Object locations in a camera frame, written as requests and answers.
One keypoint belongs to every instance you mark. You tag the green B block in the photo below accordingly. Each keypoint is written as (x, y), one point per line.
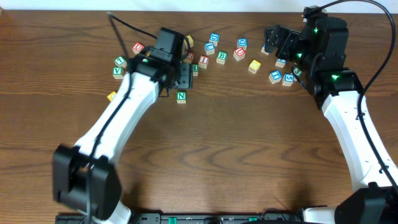
(221, 57)

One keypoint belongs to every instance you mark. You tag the green N block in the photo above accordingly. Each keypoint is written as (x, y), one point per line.
(181, 97)

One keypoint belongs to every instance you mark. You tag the blue D block right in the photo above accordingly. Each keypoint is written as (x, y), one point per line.
(242, 43)

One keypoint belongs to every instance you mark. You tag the yellow block right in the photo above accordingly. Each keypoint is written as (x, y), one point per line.
(254, 66)

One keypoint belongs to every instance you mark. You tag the red E block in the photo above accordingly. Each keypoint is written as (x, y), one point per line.
(189, 57)

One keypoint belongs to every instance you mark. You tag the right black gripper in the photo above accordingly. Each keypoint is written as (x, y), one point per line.
(282, 41)

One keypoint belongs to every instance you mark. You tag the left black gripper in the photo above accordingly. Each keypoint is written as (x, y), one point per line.
(185, 75)

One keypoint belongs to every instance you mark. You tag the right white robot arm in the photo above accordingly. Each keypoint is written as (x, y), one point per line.
(319, 51)

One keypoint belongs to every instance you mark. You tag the blue P block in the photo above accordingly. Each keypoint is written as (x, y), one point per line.
(280, 63)

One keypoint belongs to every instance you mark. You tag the blue T block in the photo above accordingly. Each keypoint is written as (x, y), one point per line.
(275, 76)

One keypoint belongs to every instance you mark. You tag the yellow block top centre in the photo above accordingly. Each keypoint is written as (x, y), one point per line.
(190, 40)

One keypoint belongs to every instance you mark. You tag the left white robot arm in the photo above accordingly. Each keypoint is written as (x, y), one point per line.
(84, 176)

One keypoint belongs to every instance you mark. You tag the blue D block left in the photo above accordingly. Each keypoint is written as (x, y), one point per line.
(214, 38)

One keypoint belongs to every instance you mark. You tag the green V block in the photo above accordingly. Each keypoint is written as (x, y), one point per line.
(118, 73)

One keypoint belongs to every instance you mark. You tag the blue X block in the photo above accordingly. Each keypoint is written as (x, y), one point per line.
(263, 50)

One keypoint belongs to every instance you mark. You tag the green R block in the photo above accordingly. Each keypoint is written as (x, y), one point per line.
(195, 70)

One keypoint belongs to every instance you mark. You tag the blue 5 block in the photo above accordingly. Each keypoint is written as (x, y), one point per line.
(288, 79)

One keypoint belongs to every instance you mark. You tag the green 7 block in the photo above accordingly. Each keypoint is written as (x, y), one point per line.
(120, 61)

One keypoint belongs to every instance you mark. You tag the red I block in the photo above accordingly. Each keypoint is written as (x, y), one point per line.
(203, 61)

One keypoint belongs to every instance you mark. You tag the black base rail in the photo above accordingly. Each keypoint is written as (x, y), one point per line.
(156, 218)

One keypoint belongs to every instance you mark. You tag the green J block right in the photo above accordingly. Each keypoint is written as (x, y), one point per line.
(297, 71)

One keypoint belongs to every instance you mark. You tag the blue d block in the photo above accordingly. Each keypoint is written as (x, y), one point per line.
(242, 43)
(214, 38)

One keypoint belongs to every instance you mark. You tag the yellow C block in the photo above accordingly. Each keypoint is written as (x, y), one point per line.
(111, 96)

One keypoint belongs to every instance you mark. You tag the red u block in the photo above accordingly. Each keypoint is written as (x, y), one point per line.
(137, 47)
(239, 54)

